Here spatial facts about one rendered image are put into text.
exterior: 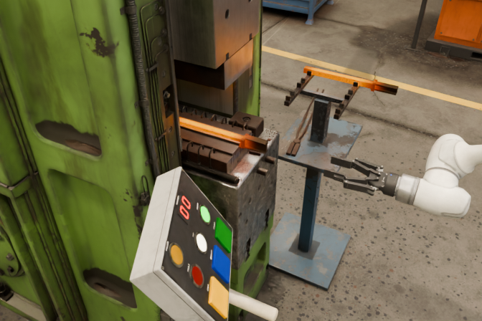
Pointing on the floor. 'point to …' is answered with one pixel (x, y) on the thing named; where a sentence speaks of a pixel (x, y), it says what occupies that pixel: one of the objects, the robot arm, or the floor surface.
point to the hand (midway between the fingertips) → (336, 168)
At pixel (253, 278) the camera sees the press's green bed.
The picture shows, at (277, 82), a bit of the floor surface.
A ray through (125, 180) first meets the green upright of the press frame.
